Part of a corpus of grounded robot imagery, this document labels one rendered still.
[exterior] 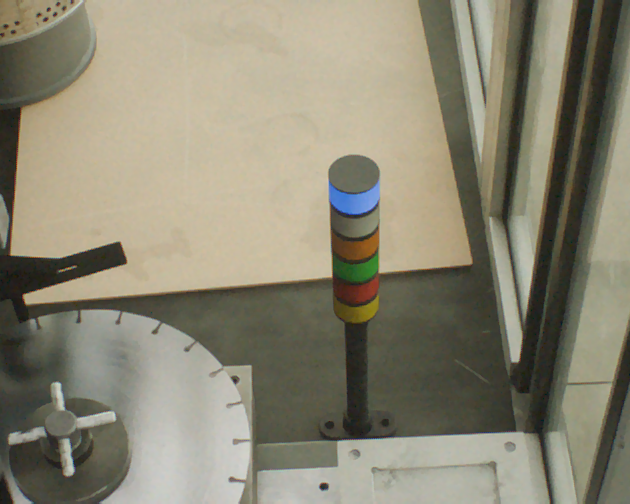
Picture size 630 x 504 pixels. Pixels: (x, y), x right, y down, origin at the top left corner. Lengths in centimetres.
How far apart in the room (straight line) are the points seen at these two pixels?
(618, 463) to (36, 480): 57
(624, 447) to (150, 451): 53
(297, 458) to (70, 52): 68
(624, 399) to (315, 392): 73
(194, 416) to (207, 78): 70
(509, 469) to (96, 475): 38
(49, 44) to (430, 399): 70
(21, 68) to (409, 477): 82
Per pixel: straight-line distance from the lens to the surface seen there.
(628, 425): 82
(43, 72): 181
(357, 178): 114
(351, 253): 119
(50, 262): 141
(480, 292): 158
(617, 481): 88
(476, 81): 176
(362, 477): 126
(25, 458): 124
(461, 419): 148
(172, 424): 125
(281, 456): 145
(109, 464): 122
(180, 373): 128
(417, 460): 127
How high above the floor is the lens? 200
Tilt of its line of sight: 51 degrees down
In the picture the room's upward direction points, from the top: 3 degrees counter-clockwise
